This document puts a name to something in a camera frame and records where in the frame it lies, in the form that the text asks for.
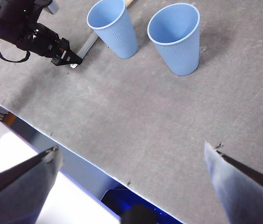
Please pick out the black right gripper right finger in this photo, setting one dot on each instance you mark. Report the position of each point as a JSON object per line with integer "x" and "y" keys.
{"x": 245, "y": 193}

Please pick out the blue-lit device below table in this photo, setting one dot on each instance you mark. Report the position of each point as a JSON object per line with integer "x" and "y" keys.
{"x": 122, "y": 198}

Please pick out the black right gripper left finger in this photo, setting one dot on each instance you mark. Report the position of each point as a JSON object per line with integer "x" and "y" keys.
{"x": 17, "y": 193}

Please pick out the blue ribbed plastic cup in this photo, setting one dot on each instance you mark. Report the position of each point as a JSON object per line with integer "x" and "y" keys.
{"x": 119, "y": 39}
{"x": 180, "y": 58}

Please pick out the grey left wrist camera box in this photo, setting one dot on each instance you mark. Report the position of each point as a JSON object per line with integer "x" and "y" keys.
{"x": 53, "y": 7}

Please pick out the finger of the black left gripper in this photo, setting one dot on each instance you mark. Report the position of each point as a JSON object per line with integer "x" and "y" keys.
{"x": 73, "y": 58}
{"x": 59, "y": 63}

